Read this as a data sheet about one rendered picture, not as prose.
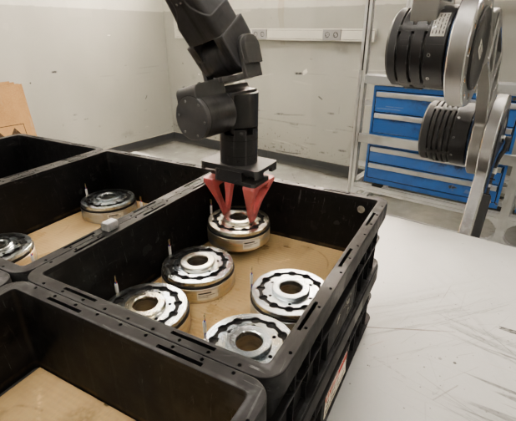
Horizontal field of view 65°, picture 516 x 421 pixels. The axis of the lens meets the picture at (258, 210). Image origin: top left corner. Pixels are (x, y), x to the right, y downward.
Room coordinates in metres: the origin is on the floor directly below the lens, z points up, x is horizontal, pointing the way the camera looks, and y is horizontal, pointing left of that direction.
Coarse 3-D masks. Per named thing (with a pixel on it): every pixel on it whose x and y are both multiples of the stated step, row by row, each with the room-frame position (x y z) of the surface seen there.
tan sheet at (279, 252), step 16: (272, 240) 0.62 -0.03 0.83; (288, 240) 0.62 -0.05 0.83; (240, 256) 0.56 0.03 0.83; (256, 256) 0.56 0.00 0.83; (272, 256) 0.56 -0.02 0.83; (288, 256) 0.56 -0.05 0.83; (304, 256) 0.56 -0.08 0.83; (320, 256) 0.56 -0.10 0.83; (336, 256) 0.56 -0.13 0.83; (240, 272) 0.52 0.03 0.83; (256, 272) 0.52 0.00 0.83; (320, 272) 0.52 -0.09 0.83; (240, 288) 0.48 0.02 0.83; (192, 304) 0.44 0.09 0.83; (208, 304) 0.44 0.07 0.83; (224, 304) 0.44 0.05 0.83; (240, 304) 0.44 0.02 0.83; (192, 320) 0.41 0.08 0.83; (208, 320) 0.41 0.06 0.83
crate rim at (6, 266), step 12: (84, 156) 0.79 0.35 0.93; (96, 156) 0.80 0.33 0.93; (132, 156) 0.80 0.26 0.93; (144, 156) 0.79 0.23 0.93; (48, 168) 0.71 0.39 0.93; (60, 168) 0.73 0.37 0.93; (192, 168) 0.72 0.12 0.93; (12, 180) 0.65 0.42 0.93; (156, 204) 0.55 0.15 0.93; (132, 216) 0.50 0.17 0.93; (84, 240) 0.44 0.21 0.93; (60, 252) 0.41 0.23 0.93; (0, 264) 0.38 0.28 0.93; (12, 264) 0.38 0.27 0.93; (36, 264) 0.38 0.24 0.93; (12, 276) 0.36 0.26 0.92; (24, 276) 0.36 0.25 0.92
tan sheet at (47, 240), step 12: (144, 204) 0.78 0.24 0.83; (72, 216) 0.71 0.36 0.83; (48, 228) 0.66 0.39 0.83; (60, 228) 0.66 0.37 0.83; (72, 228) 0.66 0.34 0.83; (84, 228) 0.66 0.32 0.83; (96, 228) 0.66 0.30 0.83; (36, 240) 0.62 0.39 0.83; (48, 240) 0.62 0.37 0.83; (60, 240) 0.62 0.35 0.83; (72, 240) 0.62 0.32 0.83; (48, 252) 0.58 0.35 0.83
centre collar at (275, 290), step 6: (288, 276) 0.45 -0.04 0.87; (276, 282) 0.44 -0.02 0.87; (282, 282) 0.44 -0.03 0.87; (288, 282) 0.44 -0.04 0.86; (294, 282) 0.44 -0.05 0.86; (300, 282) 0.44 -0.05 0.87; (306, 282) 0.44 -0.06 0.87; (276, 288) 0.42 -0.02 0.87; (306, 288) 0.42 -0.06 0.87; (276, 294) 0.41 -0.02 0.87; (282, 294) 0.41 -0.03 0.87; (288, 294) 0.41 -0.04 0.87; (294, 294) 0.41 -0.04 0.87; (300, 294) 0.41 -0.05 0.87; (306, 294) 0.41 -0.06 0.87; (282, 300) 0.41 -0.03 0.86; (288, 300) 0.40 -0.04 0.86; (294, 300) 0.40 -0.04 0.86; (300, 300) 0.41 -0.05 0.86
